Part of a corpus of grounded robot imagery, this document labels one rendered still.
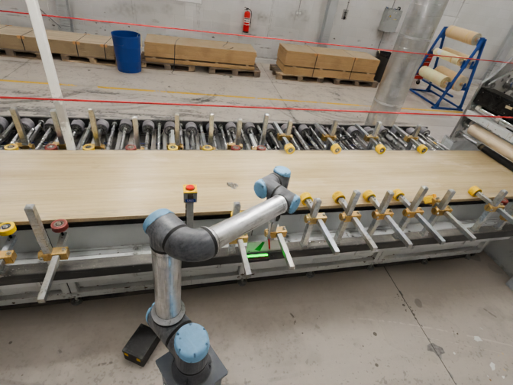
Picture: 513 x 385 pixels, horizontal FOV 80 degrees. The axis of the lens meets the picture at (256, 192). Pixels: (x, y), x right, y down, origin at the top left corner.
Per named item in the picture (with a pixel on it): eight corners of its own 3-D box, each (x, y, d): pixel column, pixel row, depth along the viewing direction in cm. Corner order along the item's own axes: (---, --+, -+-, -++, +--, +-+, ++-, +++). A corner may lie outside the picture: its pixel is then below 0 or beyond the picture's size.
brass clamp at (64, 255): (67, 260, 164) (65, 253, 161) (39, 262, 161) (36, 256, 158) (70, 251, 169) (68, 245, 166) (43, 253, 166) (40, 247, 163)
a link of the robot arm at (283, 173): (269, 167, 152) (281, 161, 159) (265, 187, 160) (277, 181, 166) (283, 176, 148) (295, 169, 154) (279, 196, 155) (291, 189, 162)
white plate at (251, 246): (283, 250, 202) (286, 239, 196) (245, 253, 195) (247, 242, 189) (283, 249, 202) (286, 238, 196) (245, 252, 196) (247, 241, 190)
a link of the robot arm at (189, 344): (188, 383, 133) (188, 364, 122) (166, 354, 141) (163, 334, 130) (214, 357, 143) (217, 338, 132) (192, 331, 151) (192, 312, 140)
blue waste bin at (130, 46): (143, 76, 624) (140, 37, 580) (113, 73, 612) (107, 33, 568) (146, 66, 669) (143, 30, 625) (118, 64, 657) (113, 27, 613)
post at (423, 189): (398, 238, 227) (429, 187, 198) (395, 239, 226) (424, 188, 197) (395, 235, 229) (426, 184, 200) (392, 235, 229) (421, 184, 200)
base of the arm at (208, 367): (219, 370, 148) (220, 361, 142) (184, 397, 137) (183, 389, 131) (198, 339, 158) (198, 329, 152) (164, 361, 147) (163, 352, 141)
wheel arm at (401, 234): (411, 247, 187) (414, 243, 185) (406, 247, 186) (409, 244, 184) (370, 196, 224) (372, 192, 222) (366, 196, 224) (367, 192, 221)
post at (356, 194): (338, 245, 215) (361, 192, 186) (333, 246, 214) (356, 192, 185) (336, 241, 217) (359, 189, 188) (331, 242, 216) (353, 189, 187)
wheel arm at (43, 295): (46, 303, 144) (43, 298, 141) (38, 304, 143) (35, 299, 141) (69, 237, 177) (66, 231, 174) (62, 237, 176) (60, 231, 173)
